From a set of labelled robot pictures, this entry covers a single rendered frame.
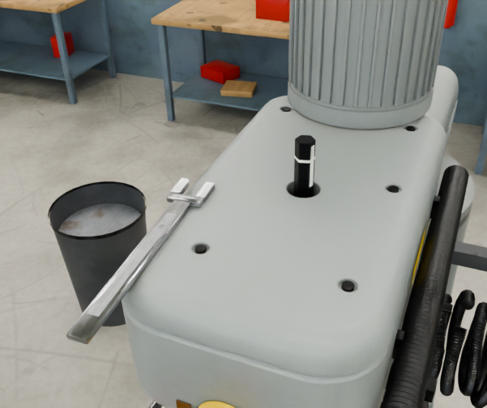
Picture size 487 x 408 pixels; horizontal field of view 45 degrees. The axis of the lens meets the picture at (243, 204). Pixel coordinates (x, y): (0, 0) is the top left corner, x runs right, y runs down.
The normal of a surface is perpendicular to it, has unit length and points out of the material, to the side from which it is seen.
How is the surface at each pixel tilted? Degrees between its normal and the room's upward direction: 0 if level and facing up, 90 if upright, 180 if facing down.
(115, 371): 0
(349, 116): 90
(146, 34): 90
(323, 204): 0
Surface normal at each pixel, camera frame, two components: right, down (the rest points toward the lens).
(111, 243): 0.38, 0.57
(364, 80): -0.15, 0.56
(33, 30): -0.39, 0.53
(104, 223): -0.03, -0.82
